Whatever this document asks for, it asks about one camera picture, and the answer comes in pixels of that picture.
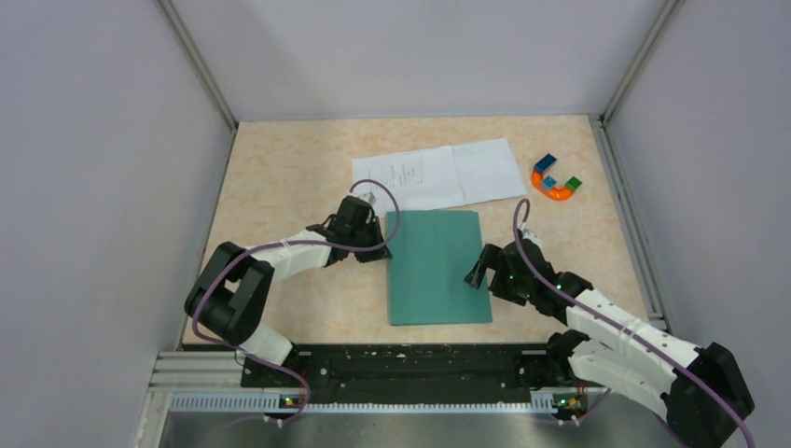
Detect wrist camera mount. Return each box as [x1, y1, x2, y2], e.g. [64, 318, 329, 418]
[356, 192, 377, 209]
[522, 230, 542, 246]

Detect printed white paper sheet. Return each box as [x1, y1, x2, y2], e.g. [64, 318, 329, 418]
[352, 146, 465, 211]

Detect aluminium frame rail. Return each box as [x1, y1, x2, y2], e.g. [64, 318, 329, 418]
[148, 351, 243, 391]

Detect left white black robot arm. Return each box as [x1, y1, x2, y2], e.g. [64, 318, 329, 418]
[185, 193, 392, 386]

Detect light blue toy brick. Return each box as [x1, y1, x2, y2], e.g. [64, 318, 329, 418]
[542, 176, 557, 190]

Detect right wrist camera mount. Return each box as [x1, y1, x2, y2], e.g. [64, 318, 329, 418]
[522, 230, 542, 246]

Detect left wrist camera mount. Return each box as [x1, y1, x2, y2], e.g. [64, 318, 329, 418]
[356, 192, 377, 209]

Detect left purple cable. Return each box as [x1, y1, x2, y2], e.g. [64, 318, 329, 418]
[191, 179, 402, 347]

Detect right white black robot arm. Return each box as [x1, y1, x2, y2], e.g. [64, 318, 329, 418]
[465, 231, 756, 447]

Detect grey slotted cable duct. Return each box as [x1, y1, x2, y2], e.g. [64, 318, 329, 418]
[169, 392, 557, 414]

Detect blank white paper sheets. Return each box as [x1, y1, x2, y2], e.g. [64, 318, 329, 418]
[451, 138, 526, 204]

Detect green toy brick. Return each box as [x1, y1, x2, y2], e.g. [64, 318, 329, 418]
[564, 176, 582, 191]

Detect dark blue toy brick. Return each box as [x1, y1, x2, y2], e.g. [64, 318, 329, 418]
[534, 154, 557, 175]

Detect orange curved toy block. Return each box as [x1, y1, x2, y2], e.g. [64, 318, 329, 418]
[531, 171, 583, 202]

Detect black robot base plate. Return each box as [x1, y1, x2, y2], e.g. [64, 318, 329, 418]
[239, 343, 610, 408]

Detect green plastic folder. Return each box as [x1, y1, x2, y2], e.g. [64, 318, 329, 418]
[386, 210, 493, 327]

